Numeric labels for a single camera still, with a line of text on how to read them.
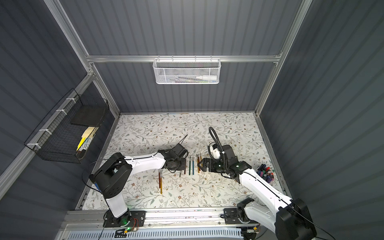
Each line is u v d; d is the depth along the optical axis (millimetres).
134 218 724
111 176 501
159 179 864
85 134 741
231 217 721
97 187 487
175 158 723
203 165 733
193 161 937
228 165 630
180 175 883
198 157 962
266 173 739
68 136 721
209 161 721
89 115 808
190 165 915
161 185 846
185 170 889
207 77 920
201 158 957
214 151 759
